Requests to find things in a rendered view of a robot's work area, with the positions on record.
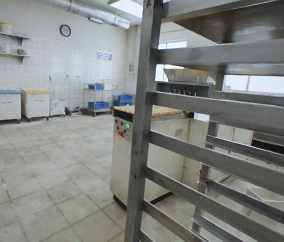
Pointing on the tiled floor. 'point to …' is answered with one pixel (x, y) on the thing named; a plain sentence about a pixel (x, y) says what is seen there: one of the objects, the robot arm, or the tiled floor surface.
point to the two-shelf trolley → (95, 99)
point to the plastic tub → (271, 198)
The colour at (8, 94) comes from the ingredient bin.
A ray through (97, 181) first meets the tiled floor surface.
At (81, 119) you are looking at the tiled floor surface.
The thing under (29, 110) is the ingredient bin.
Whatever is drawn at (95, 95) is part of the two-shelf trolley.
